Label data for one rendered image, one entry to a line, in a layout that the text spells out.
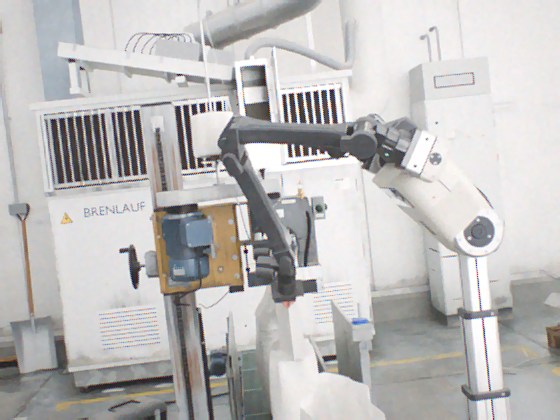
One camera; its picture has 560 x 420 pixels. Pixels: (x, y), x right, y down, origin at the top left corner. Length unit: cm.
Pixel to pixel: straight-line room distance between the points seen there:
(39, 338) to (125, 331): 137
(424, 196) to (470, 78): 453
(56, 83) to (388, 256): 317
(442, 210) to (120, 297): 388
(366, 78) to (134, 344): 260
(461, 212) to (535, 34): 535
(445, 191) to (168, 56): 354
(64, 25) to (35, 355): 272
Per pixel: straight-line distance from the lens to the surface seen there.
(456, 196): 248
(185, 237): 294
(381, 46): 642
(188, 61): 561
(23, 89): 746
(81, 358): 615
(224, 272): 321
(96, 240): 601
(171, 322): 330
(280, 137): 231
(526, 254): 770
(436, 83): 685
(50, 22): 701
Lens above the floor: 146
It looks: 3 degrees down
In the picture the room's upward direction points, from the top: 6 degrees counter-clockwise
